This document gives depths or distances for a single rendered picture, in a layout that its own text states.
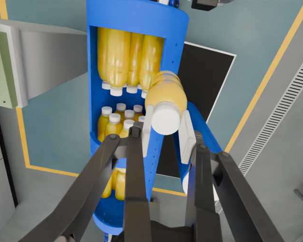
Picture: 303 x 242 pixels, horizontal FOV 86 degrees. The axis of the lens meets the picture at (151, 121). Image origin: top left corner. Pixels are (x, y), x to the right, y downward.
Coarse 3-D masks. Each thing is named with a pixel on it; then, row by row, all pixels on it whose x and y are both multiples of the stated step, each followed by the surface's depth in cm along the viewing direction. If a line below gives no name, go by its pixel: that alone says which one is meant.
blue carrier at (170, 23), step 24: (96, 0) 36; (120, 0) 34; (144, 0) 34; (96, 24) 38; (120, 24) 36; (144, 24) 35; (168, 24) 37; (96, 48) 53; (168, 48) 40; (96, 72) 56; (96, 96) 60; (120, 96) 70; (96, 120) 65; (96, 144) 54; (144, 168) 57; (96, 216) 72; (120, 216) 79
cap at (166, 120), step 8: (168, 104) 21; (160, 112) 20; (168, 112) 20; (176, 112) 20; (152, 120) 21; (160, 120) 21; (168, 120) 21; (176, 120) 20; (160, 128) 21; (168, 128) 21; (176, 128) 21
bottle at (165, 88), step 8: (160, 72) 36; (168, 72) 34; (152, 80) 33; (160, 80) 28; (168, 80) 27; (176, 80) 29; (152, 88) 25; (160, 88) 24; (168, 88) 24; (176, 88) 24; (152, 96) 24; (160, 96) 23; (168, 96) 23; (176, 96) 23; (184, 96) 25; (160, 104) 22; (176, 104) 23; (184, 104) 24; (152, 112) 22
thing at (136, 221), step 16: (128, 144) 13; (128, 160) 12; (128, 176) 10; (144, 176) 11; (128, 192) 9; (144, 192) 10; (128, 208) 8; (144, 208) 8; (128, 224) 7; (144, 224) 7; (128, 240) 7; (144, 240) 7
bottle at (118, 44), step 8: (112, 32) 44; (120, 32) 44; (128, 32) 45; (112, 40) 45; (120, 40) 44; (128, 40) 46; (112, 48) 45; (120, 48) 45; (128, 48) 47; (112, 56) 46; (120, 56) 46; (128, 56) 48; (112, 64) 47; (120, 64) 47; (128, 64) 50; (112, 72) 48; (120, 72) 48; (112, 80) 50; (120, 80) 50; (112, 88) 52; (120, 88) 53
